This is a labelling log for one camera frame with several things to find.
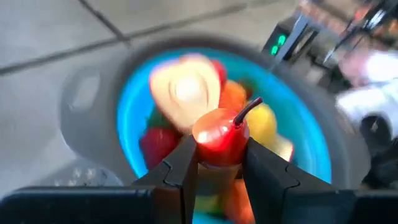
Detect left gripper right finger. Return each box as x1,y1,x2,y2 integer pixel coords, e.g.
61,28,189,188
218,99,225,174
242,138,398,224

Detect black box with green lights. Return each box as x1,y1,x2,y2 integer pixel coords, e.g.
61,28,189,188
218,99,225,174
262,15,315,63

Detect blue collapsible colander bowl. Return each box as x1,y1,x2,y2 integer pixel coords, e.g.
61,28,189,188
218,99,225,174
58,35,373,224

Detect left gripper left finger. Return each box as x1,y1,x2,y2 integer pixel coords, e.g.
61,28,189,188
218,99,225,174
0,135,200,224

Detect red toy pear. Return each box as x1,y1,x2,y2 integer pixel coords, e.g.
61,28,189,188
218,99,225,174
192,96,264,169

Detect red toy strawberry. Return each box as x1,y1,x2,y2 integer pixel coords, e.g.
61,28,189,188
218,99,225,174
139,107,181,170

